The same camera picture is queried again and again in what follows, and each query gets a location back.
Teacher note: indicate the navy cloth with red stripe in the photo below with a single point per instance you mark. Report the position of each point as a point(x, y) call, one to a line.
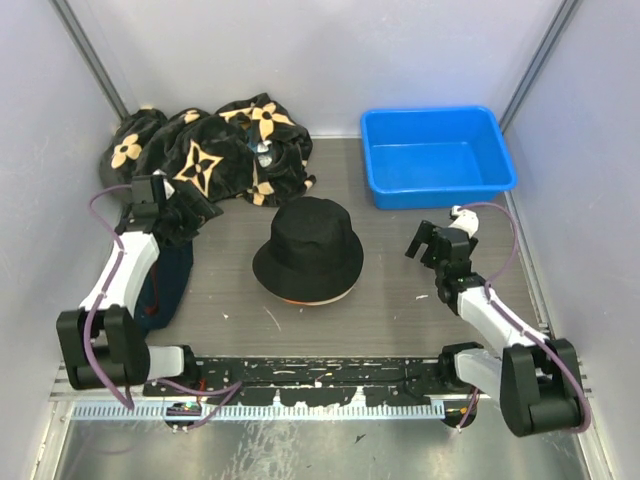
point(163, 288)

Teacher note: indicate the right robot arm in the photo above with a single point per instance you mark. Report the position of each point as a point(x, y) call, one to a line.
point(534, 379)

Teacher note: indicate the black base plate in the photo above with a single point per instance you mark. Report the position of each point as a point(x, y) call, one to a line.
point(320, 382)

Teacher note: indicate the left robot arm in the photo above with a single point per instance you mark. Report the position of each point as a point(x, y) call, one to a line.
point(102, 341)

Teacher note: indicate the beige bucket hat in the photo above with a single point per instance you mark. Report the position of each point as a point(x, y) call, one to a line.
point(328, 301)

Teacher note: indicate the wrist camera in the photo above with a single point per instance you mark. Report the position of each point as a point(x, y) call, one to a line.
point(169, 190)
point(464, 219)

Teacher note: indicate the blue plastic bin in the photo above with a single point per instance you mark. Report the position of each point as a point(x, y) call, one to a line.
point(438, 157)

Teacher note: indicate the aluminium front rail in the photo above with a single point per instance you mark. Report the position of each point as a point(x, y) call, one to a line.
point(300, 395)

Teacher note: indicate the orange hat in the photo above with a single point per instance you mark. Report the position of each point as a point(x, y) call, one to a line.
point(302, 303)

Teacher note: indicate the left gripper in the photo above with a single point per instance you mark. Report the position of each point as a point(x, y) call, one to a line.
point(201, 211)

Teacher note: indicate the black flower-pattern blanket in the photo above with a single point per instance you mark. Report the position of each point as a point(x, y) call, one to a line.
point(250, 149)

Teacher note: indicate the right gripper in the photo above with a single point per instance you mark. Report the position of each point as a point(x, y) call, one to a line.
point(427, 234)

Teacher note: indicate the black bucket hat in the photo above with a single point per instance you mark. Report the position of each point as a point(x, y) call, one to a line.
point(313, 252)

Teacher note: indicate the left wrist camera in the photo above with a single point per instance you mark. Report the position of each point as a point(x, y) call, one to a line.
point(169, 190)

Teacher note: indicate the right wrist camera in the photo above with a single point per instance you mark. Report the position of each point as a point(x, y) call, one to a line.
point(464, 219)

